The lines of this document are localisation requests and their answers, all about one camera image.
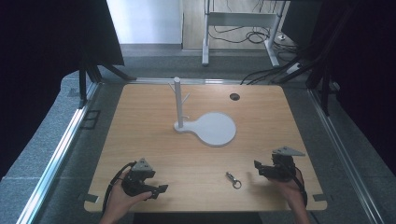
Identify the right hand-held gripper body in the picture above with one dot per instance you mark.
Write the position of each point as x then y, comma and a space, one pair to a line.
281, 168

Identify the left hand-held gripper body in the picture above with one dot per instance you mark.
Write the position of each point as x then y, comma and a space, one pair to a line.
135, 182

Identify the white branched stand with tray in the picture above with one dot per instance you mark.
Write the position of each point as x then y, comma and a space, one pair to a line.
214, 129

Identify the person's right hand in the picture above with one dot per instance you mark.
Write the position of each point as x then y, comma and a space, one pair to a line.
289, 189

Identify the person's left hand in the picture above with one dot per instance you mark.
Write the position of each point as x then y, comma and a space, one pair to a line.
120, 200

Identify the black tape strip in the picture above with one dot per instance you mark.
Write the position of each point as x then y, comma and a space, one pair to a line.
320, 197
88, 197

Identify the black tripod stand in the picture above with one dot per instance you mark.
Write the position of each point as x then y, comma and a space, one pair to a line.
93, 73
323, 87

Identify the white power strip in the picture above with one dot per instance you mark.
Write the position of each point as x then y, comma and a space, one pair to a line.
294, 68

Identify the dark curtain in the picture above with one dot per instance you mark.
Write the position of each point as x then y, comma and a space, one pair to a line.
364, 77
46, 62

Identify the aluminium rail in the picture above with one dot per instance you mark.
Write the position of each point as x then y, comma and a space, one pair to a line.
59, 155
345, 155

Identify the white metal desk frame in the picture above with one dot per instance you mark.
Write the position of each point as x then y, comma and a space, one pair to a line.
239, 19

